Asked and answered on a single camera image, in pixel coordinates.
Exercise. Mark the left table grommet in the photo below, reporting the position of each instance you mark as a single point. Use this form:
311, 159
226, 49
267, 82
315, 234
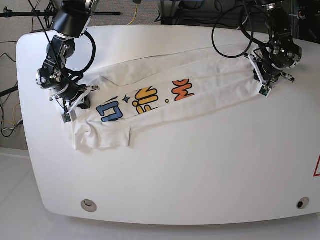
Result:
88, 205

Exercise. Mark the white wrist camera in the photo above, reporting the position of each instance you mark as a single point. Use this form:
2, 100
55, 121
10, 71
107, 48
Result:
69, 117
265, 91

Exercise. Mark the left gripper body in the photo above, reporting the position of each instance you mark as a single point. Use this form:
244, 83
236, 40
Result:
270, 67

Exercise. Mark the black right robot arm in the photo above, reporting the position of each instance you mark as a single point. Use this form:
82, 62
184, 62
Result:
54, 74

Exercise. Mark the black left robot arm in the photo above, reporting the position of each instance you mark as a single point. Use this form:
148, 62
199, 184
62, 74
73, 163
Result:
278, 29

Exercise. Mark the white printed T-shirt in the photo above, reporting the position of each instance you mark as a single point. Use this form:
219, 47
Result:
151, 91

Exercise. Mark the black tripod stand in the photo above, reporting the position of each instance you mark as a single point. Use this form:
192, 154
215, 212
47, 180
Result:
25, 13

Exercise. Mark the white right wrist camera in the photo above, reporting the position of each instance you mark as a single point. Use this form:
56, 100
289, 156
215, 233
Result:
69, 117

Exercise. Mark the table grommet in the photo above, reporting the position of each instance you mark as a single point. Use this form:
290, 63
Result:
88, 205
303, 203

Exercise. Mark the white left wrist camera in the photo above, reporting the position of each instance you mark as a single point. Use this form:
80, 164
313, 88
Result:
265, 91

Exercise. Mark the right table grommet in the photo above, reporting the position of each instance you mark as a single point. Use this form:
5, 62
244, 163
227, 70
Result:
303, 203

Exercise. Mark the red triangle sticker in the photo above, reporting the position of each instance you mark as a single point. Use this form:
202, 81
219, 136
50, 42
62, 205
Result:
317, 169

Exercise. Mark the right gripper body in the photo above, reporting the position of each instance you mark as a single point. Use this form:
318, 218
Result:
69, 98

